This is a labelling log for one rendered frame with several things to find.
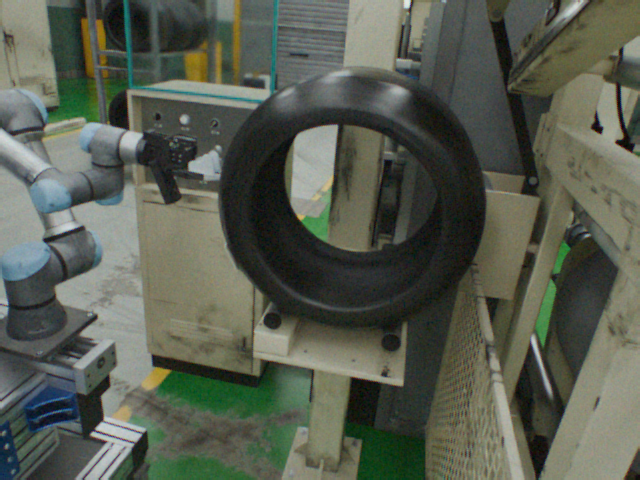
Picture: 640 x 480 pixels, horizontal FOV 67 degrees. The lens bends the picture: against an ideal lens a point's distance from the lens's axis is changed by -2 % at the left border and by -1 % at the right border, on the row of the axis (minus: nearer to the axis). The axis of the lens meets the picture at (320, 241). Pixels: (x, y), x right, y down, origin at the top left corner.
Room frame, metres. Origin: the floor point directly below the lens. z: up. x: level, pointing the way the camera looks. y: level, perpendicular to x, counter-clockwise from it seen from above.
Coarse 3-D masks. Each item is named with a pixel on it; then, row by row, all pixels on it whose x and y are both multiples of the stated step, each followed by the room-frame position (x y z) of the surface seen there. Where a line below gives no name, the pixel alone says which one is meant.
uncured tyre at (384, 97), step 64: (256, 128) 0.96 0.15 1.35; (384, 128) 0.91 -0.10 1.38; (448, 128) 0.93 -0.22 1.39; (256, 192) 1.21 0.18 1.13; (448, 192) 0.89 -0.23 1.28; (256, 256) 0.95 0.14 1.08; (320, 256) 1.21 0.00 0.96; (384, 256) 1.18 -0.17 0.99; (448, 256) 0.89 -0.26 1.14; (320, 320) 0.93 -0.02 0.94; (384, 320) 0.91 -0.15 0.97
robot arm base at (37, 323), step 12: (48, 300) 1.09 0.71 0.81; (12, 312) 1.05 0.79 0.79; (24, 312) 1.05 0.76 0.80; (36, 312) 1.06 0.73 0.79; (48, 312) 1.08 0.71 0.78; (60, 312) 1.11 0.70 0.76; (12, 324) 1.04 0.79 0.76; (24, 324) 1.04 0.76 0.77; (36, 324) 1.06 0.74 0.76; (48, 324) 1.07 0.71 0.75; (60, 324) 1.09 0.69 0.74; (12, 336) 1.04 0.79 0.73; (24, 336) 1.03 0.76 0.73; (36, 336) 1.04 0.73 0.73; (48, 336) 1.06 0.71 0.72
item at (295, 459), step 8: (296, 432) 1.49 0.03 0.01; (304, 432) 1.48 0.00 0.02; (296, 440) 1.45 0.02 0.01; (304, 440) 1.45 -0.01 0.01; (344, 440) 1.47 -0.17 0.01; (352, 440) 1.47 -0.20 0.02; (360, 440) 1.48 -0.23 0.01; (344, 448) 1.43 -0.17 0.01; (352, 448) 1.43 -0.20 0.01; (360, 448) 1.44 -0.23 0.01; (296, 456) 1.37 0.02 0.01; (304, 456) 1.37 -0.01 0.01; (352, 456) 1.39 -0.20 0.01; (288, 464) 1.33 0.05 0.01; (296, 464) 1.33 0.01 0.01; (344, 464) 1.35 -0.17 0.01; (288, 472) 1.29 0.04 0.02; (296, 472) 1.30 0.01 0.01; (304, 472) 1.30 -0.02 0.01; (312, 472) 1.30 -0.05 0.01; (328, 472) 1.30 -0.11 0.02; (344, 472) 1.32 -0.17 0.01; (352, 472) 1.32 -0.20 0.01
